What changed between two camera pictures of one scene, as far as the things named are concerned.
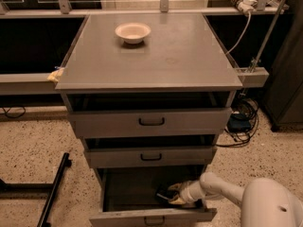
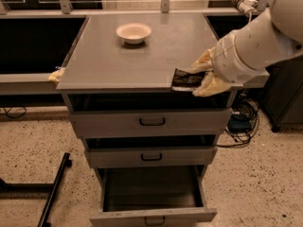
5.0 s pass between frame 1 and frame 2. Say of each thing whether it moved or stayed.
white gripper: moved
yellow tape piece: stayed
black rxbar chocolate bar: moved
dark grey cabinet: stayed
